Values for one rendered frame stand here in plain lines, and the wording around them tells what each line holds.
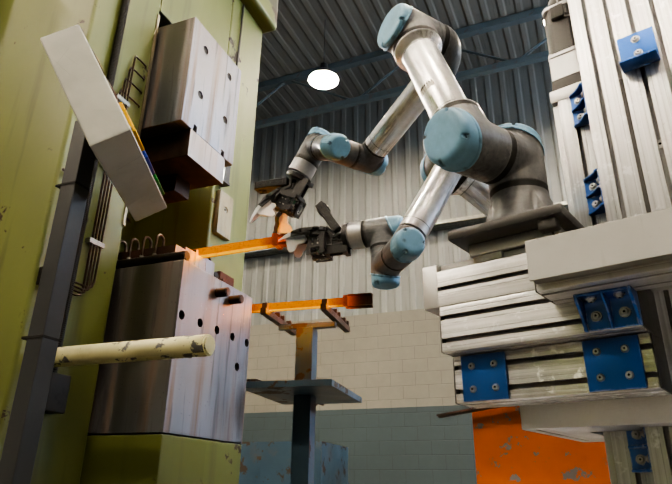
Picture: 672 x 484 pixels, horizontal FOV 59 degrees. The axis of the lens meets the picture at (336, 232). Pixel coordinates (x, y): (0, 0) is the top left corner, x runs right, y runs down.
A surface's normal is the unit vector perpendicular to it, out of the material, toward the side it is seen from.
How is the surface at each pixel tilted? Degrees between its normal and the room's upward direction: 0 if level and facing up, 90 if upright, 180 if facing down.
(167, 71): 90
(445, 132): 97
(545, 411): 90
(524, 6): 180
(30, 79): 90
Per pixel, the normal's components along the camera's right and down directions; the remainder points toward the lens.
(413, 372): -0.40, -0.36
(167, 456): 0.93, -0.14
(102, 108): 0.06, -0.40
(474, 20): -0.01, 0.92
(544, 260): -0.62, -0.32
